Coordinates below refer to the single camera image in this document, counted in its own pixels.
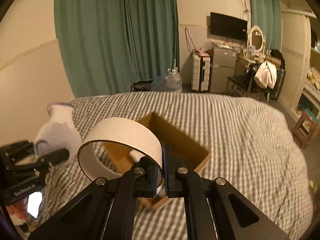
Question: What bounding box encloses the white sock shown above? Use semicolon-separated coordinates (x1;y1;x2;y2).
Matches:
34;102;82;165

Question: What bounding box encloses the white tape roll ring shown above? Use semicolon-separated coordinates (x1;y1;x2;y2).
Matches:
77;116;164;188

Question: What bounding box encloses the white bear figurine blue star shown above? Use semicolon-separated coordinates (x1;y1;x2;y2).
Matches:
129;150;145;163

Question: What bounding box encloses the open cardboard box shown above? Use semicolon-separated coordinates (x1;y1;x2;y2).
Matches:
99;112;209;210

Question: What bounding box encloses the grey white checked bedspread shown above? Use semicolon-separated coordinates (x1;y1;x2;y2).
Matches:
28;92;313;239

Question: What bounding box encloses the small wooden stool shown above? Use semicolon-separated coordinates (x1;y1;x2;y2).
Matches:
291;111;318;149

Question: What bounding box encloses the dark desk chair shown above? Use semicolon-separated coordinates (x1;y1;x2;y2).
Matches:
225;49;286;100

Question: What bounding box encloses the clear water jug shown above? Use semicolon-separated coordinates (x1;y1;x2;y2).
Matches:
165;68;182;93

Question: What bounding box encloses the green curtain left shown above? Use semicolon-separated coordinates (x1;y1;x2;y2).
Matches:
54;0;180;98

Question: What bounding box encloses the green curtain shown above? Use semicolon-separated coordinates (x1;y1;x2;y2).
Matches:
250;0;282;51
54;0;180;98

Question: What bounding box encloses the white cloth on chair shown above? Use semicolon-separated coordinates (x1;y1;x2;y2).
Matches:
254;61;277;89

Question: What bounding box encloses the white suitcase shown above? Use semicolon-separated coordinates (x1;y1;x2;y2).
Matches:
191;53;210;92

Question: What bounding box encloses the grey mini fridge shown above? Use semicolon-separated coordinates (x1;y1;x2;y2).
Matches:
209;47;236;94

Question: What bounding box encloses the oval white framed mirror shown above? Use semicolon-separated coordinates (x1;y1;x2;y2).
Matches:
247;25;266;53

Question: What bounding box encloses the white louvered wardrobe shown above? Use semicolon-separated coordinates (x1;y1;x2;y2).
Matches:
279;10;311;120

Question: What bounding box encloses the green curtain right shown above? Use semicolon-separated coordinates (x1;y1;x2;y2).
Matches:
250;0;282;51

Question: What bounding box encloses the black wall television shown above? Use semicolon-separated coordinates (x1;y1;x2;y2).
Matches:
210;12;248;41

